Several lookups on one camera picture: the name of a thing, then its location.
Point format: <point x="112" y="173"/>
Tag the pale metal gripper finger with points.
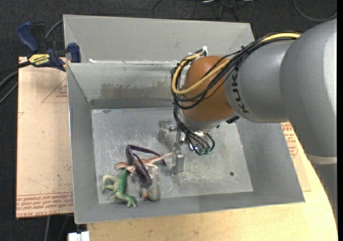
<point x="178" y="165"/>
<point x="162" y="134"/>

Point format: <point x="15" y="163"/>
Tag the grey metal bin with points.
<point x="209" y="170"/>

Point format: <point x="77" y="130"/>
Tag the purple sunglasses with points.
<point x="142" y="171"/>

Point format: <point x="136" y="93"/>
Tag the grey toy animal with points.
<point x="152" y="194"/>

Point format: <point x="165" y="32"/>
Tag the brown toy dinosaur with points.
<point x="126" y="166"/>

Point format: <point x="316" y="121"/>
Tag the green toy dinosaur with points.
<point x="121" y="186"/>

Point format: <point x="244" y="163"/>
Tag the brown cardboard board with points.
<point x="43" y="132"/>

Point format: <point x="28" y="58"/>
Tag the black cylinder on white bracket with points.
<point x="232" y="120"/>

